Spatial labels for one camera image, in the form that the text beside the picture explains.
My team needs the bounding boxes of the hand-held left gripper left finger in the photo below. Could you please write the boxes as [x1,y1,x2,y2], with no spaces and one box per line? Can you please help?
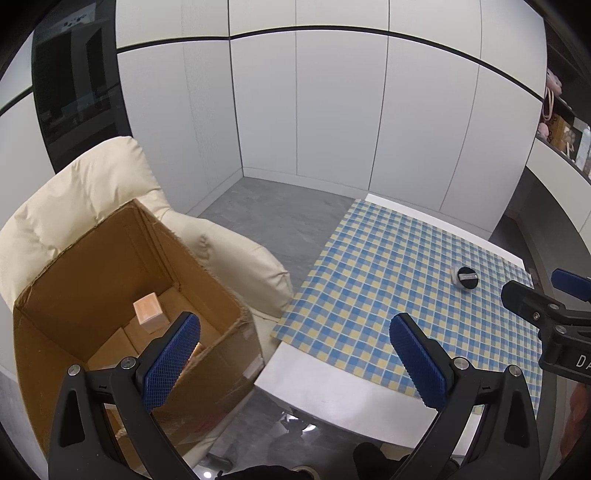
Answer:
[48,311,204,480]

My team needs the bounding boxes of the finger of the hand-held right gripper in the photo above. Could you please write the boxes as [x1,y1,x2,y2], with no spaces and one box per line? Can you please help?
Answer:
[550,268,591,303]
[501,280,591,344]

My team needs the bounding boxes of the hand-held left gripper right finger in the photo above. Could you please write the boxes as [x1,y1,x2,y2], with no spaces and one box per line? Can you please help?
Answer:
[389,313,541,480]

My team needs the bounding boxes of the small cube carton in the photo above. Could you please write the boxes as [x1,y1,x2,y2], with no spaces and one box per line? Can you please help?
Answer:
[133,293,168,334]

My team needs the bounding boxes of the white round jar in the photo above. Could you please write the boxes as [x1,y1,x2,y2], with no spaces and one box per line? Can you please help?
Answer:
[450,270,478,293]

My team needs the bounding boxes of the black powder puff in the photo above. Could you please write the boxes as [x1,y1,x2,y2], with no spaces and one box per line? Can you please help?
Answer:
[454,265,479,289]

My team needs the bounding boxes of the brown cardboard box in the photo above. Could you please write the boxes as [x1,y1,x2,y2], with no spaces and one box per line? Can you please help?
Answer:
[13,198,265,467]

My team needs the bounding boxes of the person's right hand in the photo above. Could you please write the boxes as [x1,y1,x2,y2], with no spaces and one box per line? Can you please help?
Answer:
[560,383,591,462]

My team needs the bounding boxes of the blue yellow checkered tablecloth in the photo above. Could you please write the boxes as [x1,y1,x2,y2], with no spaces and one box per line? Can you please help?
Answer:
[270,198,543,416]

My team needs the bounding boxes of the person's black pants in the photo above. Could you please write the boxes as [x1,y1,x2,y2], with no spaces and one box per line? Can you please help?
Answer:
[217,440,462,480]

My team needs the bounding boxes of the brown gift box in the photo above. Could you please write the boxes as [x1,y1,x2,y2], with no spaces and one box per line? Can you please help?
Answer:
[549,115,571,148]

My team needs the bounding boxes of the pink plush bag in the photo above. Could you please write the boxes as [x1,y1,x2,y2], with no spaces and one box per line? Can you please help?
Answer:
[541,69,563,123]

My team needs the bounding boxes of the cream padded chair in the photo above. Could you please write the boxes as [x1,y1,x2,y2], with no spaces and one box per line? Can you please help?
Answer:
[0,136,294,467]

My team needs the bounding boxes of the black glass cabinet panel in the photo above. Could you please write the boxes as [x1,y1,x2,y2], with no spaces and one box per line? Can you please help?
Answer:
[30,0,134,175]

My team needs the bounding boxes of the dark wall shelf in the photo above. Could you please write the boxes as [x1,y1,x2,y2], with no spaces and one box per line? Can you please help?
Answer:
[531,0,591,185]

